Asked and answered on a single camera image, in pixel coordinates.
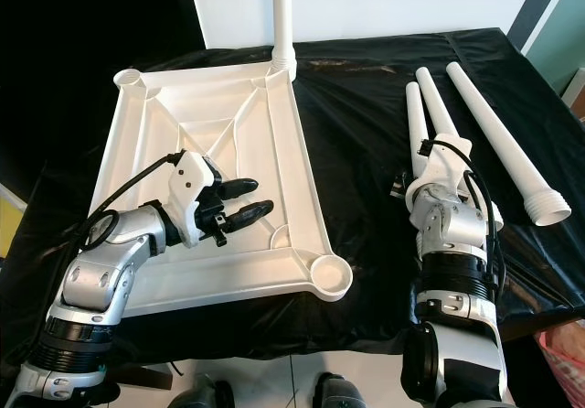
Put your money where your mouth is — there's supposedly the white plastic table top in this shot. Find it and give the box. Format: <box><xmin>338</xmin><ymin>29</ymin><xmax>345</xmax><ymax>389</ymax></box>
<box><xmin>96</xmin><ymin>53</ymin><xmax>355</xmax><ymax>322</ymax></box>

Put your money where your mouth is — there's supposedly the white plastic table leg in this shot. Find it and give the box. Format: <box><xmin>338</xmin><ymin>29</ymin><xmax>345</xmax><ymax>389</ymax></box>
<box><xmin>415</xmin><ymin>66</ymin><xmax>504</xmax><ymax>237</ymax></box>
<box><xmin>405</xmin><ymin>81</ymin><xmax>435</xmax><ymax>180</ymax></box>
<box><xmin>270</xmin><ymin>0</ymin><xmax>298</xmax><ymax>69</ymax></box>
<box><xmin>445</xmin><ymin>60</ymin><xmax>572</xmax><ymax>227</ymax></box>

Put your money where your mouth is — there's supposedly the black plastic table cover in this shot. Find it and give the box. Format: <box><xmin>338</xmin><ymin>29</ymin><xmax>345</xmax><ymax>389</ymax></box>
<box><xmin>0</xmin><ymin>28</ymin><xmax>585</xmax><ymax>368</ymax></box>

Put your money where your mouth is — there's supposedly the grey right robot foot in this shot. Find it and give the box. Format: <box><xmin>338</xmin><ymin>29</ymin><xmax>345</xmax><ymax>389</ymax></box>
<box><xmin>311</xmin><ymin>373</ymin><xmax>371</xmax><ymax>408</ymax></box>

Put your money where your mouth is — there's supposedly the pink shopping bag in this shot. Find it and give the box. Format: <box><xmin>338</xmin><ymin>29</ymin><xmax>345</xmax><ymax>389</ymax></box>
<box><xmin>537</xmin><ymin>321</ymin><xmax>585</xmax><ymax>408</ymax></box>

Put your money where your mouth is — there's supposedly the black door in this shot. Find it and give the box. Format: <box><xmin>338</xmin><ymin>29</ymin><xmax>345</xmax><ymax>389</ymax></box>
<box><xmin>0</xmin><ymin>0</ymin><xmax>197</xmax><ymax>66</ymax></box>

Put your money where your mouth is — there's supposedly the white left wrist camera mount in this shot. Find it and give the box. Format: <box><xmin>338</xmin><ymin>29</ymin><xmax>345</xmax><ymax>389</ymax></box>
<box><xmin>169</xmin><ymin>150</ymin><xmax>225</xmax><ymax>247</ymax></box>

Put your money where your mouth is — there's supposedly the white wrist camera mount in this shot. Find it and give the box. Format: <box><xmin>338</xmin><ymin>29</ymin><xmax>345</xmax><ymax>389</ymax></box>
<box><xmin>169</xmin><ymin>150</ymin><xmax>225</xmax><ymax>247</ymax></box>
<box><xmin>407</xmin><ymin>143</ymin><xmax>472</xmax><ymax>194</ymax></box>

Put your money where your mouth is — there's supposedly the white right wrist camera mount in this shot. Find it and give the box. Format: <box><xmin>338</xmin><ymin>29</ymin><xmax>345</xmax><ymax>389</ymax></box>
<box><xmin>407</xmin><ymin>143</ymin><xmax>472</xmax><ymax>194</ymax></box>

